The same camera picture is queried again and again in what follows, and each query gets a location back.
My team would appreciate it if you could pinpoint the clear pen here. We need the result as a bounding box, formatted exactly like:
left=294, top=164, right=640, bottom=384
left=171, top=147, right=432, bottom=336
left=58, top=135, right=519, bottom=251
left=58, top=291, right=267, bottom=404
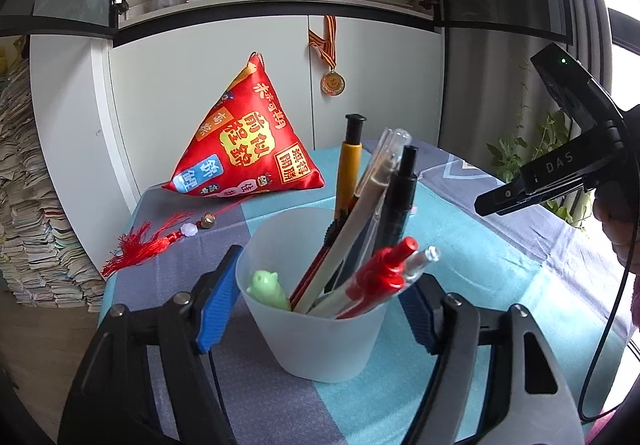
left=350, top=127, right=412, bottom=246

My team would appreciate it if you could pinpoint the red and black pen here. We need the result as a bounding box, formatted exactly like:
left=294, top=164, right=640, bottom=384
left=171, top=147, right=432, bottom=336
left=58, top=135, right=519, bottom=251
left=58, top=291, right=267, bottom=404
left=289, top=220, right=342, bottom=307

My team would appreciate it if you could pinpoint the green potted plant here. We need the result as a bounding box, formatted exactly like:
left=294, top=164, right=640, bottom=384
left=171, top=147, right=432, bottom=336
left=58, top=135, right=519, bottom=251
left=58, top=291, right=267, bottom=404
left=487, top=64, right=595, bottom=227

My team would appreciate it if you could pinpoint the yellow pen with black cap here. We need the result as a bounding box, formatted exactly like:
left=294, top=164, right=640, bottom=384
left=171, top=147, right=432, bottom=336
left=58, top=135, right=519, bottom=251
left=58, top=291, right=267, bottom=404
left=333, top=113, right=369, bottom=222

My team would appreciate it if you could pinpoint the gold medal with striped ribbon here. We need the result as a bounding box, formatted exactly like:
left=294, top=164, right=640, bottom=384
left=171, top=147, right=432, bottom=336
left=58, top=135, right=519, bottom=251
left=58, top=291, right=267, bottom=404
left=307, top=15, right=346, bottom=96

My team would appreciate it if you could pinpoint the beige pen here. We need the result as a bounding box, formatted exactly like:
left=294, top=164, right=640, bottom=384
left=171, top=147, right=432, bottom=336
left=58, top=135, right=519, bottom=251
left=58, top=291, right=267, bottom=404
left=292, top=159, right=397, bottom=314

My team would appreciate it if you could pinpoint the red tassel charm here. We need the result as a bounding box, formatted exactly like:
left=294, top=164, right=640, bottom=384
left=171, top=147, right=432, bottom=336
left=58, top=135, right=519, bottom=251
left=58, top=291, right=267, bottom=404
left=101, top=201, right=247, bottom=279

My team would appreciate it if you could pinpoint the tall pile of magazines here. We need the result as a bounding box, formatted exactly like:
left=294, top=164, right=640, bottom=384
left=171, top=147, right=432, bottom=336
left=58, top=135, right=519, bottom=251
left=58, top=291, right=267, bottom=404
left=0, top=59, right=107, bottom=315

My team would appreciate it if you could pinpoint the black cable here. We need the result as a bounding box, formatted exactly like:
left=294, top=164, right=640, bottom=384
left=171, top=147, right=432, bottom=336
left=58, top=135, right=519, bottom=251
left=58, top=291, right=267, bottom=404
left=579, top=264, right=632, bottom=422

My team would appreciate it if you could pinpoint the grey curtain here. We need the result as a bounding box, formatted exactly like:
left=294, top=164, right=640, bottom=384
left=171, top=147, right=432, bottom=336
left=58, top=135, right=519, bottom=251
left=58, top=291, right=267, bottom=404
left=549, top=0, right=617, bottom=136

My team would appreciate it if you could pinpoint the person's right hand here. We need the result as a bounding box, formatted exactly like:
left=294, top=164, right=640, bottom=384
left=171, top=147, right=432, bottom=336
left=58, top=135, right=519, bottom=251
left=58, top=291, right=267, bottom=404
left=592, top=175, right=640, bottom=277

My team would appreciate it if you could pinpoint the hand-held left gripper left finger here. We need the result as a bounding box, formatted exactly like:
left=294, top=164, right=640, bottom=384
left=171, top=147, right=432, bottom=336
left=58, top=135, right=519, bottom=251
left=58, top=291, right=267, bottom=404
left=57, top=245, right=244, bottom=445

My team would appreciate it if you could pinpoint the red pyramid pouch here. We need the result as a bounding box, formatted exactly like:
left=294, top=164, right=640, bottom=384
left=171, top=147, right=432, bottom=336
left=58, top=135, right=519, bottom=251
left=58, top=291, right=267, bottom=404
left=161, top=52, right=326, bottom=200

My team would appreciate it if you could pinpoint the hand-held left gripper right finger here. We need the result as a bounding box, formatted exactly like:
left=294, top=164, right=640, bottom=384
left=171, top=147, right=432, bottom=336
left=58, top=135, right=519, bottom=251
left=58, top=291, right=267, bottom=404
left=399, top=274, right=587, bottom=445

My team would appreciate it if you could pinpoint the white bookcase cabinet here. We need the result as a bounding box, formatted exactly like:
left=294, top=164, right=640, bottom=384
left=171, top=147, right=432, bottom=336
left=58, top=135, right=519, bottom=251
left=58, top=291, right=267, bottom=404
left=29, top=0, right=447, bottom=246

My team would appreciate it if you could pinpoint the patterned blue grey tablecloth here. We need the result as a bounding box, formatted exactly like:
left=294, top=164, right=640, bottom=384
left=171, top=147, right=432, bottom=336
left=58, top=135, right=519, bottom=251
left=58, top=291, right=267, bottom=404
left=99, top=139, right=640, bottom=445

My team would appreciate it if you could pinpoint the translucent plastic cup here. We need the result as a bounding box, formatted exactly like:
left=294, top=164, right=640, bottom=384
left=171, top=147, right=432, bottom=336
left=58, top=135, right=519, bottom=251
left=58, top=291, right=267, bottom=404
left=235, top=207, right=402, bottom=384

